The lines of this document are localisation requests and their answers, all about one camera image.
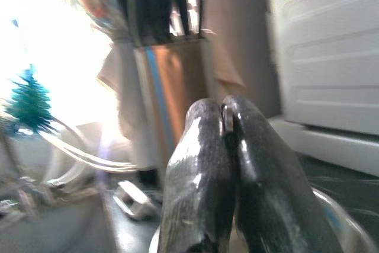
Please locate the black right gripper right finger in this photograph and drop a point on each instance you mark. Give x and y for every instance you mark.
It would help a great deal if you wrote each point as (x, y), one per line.
(266, 190)

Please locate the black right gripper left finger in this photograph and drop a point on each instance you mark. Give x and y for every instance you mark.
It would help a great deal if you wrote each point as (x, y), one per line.
(198, 176)

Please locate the small white clip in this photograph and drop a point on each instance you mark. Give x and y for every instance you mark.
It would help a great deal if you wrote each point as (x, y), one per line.
(133, 199)

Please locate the steel knife block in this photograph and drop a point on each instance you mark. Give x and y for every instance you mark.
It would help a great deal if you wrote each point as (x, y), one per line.
(183, 69)

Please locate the white appliance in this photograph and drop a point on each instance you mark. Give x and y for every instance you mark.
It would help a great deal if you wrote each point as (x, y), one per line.
(325, 72)

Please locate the beige hanging cloth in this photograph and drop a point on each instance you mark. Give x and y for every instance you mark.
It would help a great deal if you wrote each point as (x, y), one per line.
(225, 42)

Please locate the stainless steel sink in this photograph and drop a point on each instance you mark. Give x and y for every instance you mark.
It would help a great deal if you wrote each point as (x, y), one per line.
(59, 229)

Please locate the blue bottle brush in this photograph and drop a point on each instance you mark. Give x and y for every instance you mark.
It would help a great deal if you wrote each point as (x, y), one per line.
(29, 102)

